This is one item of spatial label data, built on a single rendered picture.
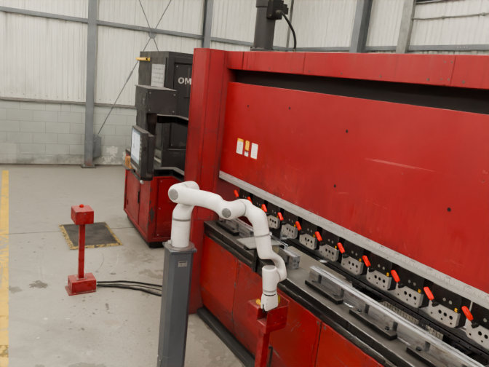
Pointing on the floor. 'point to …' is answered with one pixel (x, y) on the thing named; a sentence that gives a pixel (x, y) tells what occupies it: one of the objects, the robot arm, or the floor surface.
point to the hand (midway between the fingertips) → (270, 315)
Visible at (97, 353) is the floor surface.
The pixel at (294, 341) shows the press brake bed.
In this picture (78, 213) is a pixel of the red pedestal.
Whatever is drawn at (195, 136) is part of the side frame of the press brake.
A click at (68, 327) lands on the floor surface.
